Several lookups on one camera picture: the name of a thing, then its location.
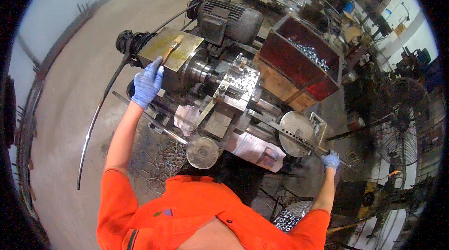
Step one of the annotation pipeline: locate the large round metal handwheel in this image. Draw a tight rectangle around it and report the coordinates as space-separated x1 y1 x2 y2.
279 110 316 158

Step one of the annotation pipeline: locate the crumpled white paper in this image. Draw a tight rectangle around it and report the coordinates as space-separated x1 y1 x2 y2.
174 105 201 137

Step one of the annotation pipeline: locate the grey electric motor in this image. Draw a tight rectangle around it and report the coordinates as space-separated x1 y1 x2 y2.
187 0 264 46

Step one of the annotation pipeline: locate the grey metal lathe machine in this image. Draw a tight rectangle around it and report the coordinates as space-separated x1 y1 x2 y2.
116 27 328 166

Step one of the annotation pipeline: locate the black standing fan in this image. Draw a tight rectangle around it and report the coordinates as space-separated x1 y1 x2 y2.
370 77 433 194

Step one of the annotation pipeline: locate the red metal bin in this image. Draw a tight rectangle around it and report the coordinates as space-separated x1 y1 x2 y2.
259 15 343 102

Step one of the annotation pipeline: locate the wooden handle brush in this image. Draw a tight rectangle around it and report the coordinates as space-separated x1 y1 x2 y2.
161 35 185 67

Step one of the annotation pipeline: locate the perforated metal lever bar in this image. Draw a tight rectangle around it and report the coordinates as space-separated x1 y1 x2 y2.
247 109 351 168

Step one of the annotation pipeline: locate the heap of metal shavings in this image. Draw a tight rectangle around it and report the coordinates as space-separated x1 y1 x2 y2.
138 137 189 189

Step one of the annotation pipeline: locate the cluttered workbench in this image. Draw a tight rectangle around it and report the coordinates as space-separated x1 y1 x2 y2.
242 0 397 45

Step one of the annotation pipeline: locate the pile of silver bolts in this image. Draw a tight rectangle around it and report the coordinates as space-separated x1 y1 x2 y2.
288 38 330 73

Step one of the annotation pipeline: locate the wooden crate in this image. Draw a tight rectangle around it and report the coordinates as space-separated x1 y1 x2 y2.
252 53 317 112

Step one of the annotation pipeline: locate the person's body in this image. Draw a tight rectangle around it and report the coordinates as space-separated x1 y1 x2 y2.
96 167 331 250

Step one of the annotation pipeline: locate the person's left hand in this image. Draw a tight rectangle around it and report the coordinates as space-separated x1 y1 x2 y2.
131 56 165 110

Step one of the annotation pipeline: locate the long curved metal rod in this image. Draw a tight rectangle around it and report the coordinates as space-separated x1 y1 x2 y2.
76 44 134 191

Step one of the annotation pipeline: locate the folded newspaper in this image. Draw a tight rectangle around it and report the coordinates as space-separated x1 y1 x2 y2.
224 131 287 173

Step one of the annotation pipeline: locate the rusty metal rail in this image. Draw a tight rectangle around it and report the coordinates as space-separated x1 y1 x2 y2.
14 0 116 222

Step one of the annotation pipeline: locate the straight metal lever rod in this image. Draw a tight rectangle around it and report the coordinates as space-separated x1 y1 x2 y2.
112 91 189 145

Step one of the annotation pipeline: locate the small round metal handwheel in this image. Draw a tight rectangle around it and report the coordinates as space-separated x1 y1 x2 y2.
186 137 220 170

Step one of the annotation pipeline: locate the person's right hand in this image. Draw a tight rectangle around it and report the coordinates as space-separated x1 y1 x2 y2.
321 150 341 174

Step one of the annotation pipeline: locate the bucket of silver bolts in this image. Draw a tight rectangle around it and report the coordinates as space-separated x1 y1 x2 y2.
272 200 315 233

